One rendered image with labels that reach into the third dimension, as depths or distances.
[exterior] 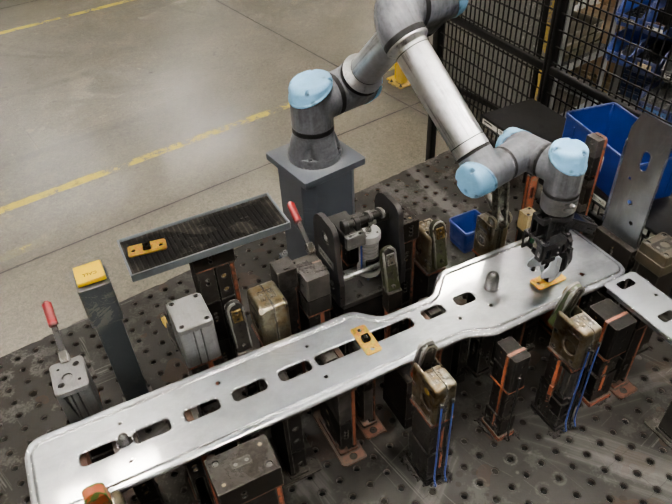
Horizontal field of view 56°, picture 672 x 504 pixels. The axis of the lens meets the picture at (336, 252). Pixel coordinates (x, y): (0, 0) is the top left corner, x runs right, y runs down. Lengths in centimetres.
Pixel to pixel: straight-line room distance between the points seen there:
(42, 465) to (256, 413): 41
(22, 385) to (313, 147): 101
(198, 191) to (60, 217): 75
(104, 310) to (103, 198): 239
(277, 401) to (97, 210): 259
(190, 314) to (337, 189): 64
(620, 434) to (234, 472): 95
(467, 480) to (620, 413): 44
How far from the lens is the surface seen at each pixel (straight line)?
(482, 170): 129
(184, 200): 366
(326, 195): 178
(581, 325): 145
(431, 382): 128
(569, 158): 133
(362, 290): 157
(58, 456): 137
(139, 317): 199
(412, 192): 235
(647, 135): 162
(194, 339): 136
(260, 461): 121
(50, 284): 336
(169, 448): 130
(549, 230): 143
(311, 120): 169
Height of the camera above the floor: 205
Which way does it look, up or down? 40 degrees down
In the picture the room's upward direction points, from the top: 3 degrees counter-clockwise
